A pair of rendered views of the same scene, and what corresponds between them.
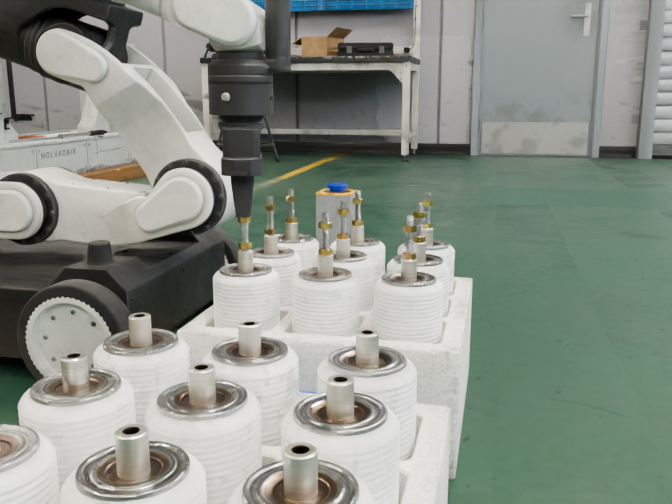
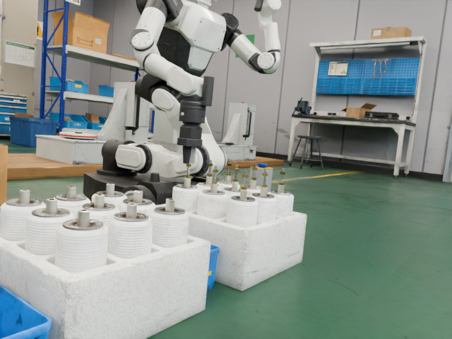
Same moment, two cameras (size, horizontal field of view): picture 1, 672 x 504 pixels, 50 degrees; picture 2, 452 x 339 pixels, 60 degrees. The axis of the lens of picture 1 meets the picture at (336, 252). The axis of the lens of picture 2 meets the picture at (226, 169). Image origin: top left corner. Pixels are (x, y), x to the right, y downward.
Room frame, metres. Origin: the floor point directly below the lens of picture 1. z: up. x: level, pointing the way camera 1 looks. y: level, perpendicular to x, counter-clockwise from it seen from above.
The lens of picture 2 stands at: (-0.15, -0.52, 0.46)
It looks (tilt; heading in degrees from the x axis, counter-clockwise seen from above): 6 degrees down; 24
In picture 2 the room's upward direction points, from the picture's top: 5 degrees clockwise
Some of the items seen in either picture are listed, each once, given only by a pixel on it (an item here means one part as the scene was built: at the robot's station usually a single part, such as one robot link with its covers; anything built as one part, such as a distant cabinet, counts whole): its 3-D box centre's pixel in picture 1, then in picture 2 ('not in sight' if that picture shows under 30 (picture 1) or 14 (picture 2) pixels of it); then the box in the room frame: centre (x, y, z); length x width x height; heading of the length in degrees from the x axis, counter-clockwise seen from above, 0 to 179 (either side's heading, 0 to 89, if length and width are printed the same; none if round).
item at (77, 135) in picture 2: not in sight; (78, 135); (2.34, 1.95, 0.29); 0.30 x 0.30 x 0.06
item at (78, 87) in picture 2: not in sight; (68, 85); (4.38, 4.22, 0.90); 0.50 x 0.38 x 0.21; 79
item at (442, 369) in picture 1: (342, 354); (230, 234); (1.10, -0.01, 0.09); 0.39 x 0.39 x 0.18; 77
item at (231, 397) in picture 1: (202, 400); (99, 206); (0.56, 0.11, 0.25); 0.08 x 0.08 x 0.01
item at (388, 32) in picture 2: not in sight; (391, 35); (5.91, -0.20, 1.96); 0.46 x 0.28 x 0.16; 74
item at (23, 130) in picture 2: not in sight; (33, 131); (3.62, 4.03, 0.19); 0.50 x 0.41 x 0.37; 82
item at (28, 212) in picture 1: (22, 203); (143, 157); (1.47, 0.65, 0.28); 0.21 x 0.20 x 0.13; 78
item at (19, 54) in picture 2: not in sight; (20, 54); (4.48, 5.44, 1.38); 0.49 x 0.02 x 0.35; 168
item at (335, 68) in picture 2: not in sight; (337, 68); (6.18, 0.52, 1.54); 0.32 x 0.02 x 0.25; 78
